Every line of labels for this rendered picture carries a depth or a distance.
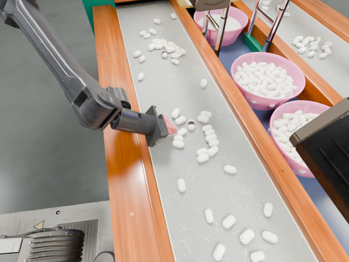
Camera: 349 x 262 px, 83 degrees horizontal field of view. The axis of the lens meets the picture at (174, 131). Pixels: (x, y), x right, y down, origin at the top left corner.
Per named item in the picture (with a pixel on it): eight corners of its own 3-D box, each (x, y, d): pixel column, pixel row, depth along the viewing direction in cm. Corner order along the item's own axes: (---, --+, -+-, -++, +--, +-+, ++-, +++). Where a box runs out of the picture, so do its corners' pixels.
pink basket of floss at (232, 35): (230, 56, 95) (235, 37, 87) (183, 39, 103) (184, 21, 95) (250, 31, 108) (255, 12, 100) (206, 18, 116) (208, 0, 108)
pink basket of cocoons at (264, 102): (263, 128, 71) (274, 111, 63) (212, 87, 83) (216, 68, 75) (306, 96, 80) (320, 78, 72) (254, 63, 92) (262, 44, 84)
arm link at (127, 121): (108, 133, 46) (118, 116, 44) (103, 114, 51) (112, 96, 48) (133, 137, 51) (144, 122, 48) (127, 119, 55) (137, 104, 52)
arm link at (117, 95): (78, 126, 43) (100, 98, 40) (74, 93, 50) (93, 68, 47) (123, 139, 52) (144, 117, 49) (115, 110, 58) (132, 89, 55)
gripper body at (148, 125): (157, 105, 56) (135, 99, 52) (167, 135, 51) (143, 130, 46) (145, 119, 60) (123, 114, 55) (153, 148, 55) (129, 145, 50)
